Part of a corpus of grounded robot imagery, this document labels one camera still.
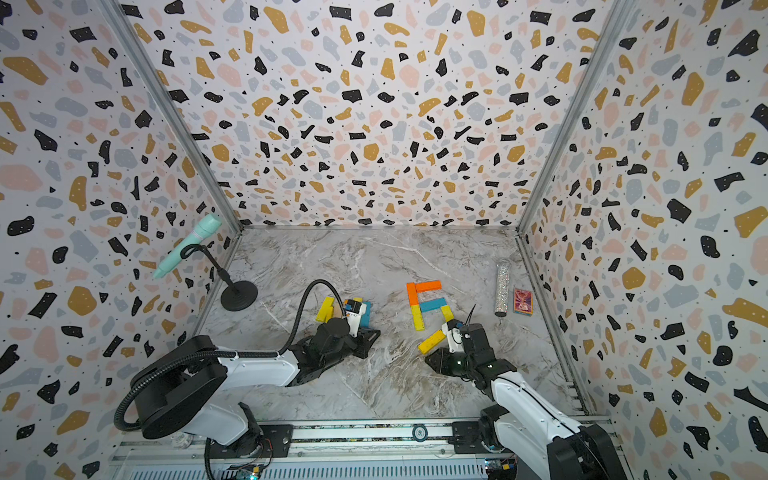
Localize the yellow block front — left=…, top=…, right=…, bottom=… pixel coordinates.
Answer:
left=418, top=330, right=446, bottom=355

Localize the yellow block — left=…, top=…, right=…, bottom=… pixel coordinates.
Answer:
left=440, top=305, right=455, bottom=322
left=418, top=330, right=446, bottom=355
left=316, top=297, right=335, bottom=323

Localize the teal block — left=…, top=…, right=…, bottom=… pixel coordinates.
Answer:
left=360, top=301, right=372, bottom=328
left=419, top=298, right=447, bottom=312

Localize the yellow-green block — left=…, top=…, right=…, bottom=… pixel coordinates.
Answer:
left=411, top=305, right=425, bottom=331

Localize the orange block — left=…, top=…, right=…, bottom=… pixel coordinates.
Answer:
left=406, top=283, right=419, bottom=306
left=414, top=280, right=442, bottom=293

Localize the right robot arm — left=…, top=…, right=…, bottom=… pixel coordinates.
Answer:
left=419, top=320, right=627, bottom=479

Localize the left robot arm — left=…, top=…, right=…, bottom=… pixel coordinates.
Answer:
left=113, top=318, right=381, bottom=455

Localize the pink card box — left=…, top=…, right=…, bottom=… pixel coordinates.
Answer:
left=513, top=288, right=534, bottom=316

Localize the glitter tube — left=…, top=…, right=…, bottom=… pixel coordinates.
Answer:
left=494, top=259, right=511, bottom=318

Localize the black microphone stand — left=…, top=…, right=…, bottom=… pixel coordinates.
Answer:
left=182, top=244, right=258, bottom=312

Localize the mint green microphone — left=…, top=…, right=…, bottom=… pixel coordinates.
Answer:
left=153, top=214, right=222, bottom=279

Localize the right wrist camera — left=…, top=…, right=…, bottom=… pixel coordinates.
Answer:
left=441, top=319, right=464, bottom=354

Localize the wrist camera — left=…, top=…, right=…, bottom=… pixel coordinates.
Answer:
left=343, top=299, right=367, bottom=338
left=441, top=319, right=464, bottom=354

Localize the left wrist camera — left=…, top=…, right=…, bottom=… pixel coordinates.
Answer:
left=343, top=299, right=367, bottom=338

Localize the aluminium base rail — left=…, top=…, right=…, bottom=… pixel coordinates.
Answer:
left=107, top=419, right=631, bottom=480

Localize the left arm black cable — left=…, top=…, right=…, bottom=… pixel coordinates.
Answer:
left=113, top=278, right=346, bottom=480

